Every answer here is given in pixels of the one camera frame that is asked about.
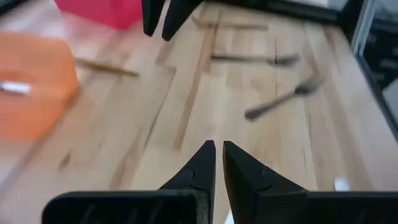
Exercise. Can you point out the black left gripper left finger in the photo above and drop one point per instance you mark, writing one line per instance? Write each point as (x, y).
(199, 174)

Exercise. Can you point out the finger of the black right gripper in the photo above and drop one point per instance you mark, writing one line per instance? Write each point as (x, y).
(152, 15)
(175, 18)

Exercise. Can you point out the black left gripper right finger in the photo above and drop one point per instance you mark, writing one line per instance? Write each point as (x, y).
(248, 186)

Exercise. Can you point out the red plastic bin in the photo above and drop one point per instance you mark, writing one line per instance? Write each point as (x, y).
(102, 12)

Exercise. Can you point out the orange plastic bin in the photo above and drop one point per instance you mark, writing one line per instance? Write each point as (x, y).
(37, 112)

